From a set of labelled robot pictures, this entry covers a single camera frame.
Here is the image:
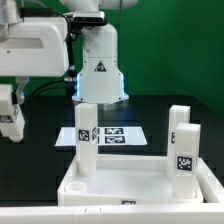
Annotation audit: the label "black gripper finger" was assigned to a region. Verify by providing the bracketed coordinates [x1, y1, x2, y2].
[13, 77, 29, 105]

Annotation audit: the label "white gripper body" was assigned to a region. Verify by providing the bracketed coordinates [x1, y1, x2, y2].
[0, 17, 69, 77]

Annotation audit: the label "white desk tabletop tray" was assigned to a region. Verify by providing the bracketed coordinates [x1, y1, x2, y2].
[57, 154, 203, 206]

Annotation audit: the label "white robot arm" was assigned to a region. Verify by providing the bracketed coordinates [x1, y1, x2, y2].
[0, 0, 139, 105]

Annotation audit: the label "white marker sheet with tags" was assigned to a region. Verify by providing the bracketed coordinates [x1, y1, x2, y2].
[55, 127, 147, 147]

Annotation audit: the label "black base cables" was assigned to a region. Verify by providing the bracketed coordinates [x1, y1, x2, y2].
[31, 78, 76, 97]

